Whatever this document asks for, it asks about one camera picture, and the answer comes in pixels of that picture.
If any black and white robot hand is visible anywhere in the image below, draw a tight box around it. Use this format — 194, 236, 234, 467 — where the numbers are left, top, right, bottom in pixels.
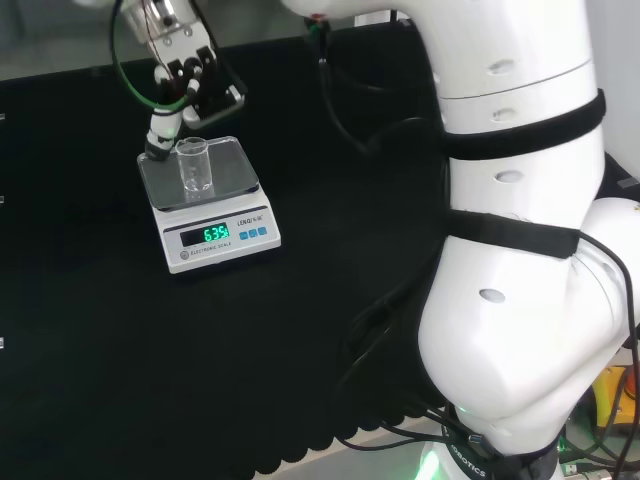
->
119, 0, 222, 162

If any clear glass beaker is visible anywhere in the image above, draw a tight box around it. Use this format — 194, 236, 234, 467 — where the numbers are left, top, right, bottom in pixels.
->
174, 136, 215, 196

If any white electronic balance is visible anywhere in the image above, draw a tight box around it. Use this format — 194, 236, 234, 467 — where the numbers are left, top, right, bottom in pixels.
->
136, 135, 282, 275

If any black bench cloth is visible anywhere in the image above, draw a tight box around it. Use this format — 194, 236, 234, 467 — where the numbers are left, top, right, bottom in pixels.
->
0, 22, 454, 480

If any yellow stop button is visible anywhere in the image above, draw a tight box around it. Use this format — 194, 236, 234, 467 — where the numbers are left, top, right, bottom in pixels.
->
593, 366, 640, 427

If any green cable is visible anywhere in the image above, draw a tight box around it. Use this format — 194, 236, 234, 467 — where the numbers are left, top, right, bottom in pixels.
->
110, 0, 189, 111

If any thin black cable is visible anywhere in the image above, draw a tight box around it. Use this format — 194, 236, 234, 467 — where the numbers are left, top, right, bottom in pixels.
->
315, 19, 436, 156

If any black cable bundle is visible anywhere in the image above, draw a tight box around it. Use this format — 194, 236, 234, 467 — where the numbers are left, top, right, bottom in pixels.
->
332, 117, 501, 454

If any black arm strap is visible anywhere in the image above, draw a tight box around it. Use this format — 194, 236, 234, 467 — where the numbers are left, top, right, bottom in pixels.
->
443, 89, 608, 162
446, 209, 582, 261

